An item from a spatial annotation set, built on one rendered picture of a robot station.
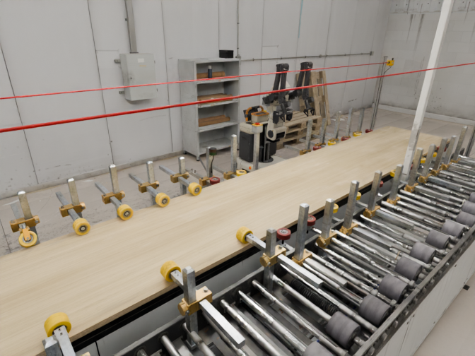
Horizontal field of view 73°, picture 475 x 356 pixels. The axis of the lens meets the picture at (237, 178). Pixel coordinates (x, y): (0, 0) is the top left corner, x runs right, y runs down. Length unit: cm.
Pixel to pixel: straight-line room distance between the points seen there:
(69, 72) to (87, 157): 114
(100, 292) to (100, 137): 357
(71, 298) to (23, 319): 18
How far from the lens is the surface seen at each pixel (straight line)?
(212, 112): 576
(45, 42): 465
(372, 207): 231
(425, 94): 286
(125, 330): 158
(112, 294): 156
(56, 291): 167
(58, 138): 481
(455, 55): 946
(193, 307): 136
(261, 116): 442
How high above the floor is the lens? 194
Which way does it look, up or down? 25 degrees down
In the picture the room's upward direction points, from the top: 1 degrees clockwise
